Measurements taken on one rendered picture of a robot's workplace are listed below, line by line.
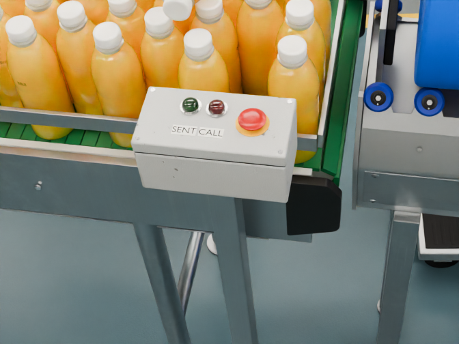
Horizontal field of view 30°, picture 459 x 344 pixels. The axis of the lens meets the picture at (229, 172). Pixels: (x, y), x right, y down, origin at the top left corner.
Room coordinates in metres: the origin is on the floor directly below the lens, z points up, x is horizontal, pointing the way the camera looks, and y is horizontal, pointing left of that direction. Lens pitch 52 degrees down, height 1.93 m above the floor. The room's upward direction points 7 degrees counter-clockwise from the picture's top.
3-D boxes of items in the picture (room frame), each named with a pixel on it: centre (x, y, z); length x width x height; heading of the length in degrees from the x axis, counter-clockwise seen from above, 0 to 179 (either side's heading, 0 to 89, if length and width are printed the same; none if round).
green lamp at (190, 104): (0.75, 0.04, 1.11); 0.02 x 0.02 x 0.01
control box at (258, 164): (0.73, 0.01, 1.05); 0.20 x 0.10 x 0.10; 74
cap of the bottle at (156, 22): (0.92, 0.07, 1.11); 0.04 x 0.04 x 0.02
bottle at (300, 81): (0.83, -0.10, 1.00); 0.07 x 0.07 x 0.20
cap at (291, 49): (0.83, -0.10, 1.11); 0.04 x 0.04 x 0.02
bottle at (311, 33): (0.90, -0.13, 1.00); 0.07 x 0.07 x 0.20
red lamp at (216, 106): (0.74, 0.01, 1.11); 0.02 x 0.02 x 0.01
